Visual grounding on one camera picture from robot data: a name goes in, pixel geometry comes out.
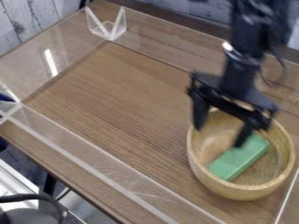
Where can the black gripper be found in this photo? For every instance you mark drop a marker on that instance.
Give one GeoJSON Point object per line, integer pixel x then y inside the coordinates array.
{"type": "Point", "coordinates": [233, 94]}

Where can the green rectangular block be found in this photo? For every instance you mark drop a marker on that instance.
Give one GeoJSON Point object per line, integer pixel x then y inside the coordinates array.
{"type": "Point", "coordinates": [236, 159]}

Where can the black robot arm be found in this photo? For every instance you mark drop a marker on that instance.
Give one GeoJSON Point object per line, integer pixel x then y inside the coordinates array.
{"type": "Point", "coordinates": [260, 29]}

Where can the brown wooden bowl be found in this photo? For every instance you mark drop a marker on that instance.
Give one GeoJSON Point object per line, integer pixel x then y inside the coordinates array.
{"type": "Point", "coordinates": [264, 176]}

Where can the black table leg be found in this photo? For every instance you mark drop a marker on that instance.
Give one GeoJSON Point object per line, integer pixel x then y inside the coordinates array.
{"type": "Point", "coordinates": [49, 184]}

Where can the blue object at left edge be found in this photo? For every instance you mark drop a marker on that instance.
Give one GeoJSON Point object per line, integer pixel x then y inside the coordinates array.
{"type": "Point", "coordinates": [5, 98]}

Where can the clear acrylic corner bracket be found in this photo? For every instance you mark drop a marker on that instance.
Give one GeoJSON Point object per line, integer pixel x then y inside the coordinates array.
{"type": "Point", "coordinates": [108, 30]}

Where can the clear acrylic front wall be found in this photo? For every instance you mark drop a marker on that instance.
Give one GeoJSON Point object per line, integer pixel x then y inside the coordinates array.
{"type": "Point", "coordinates": [123, 134]}

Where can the black metal mount plate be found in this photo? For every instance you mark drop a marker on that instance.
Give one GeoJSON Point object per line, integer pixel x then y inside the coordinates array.
{"type": "Point", "coordinates": [69, 217]}

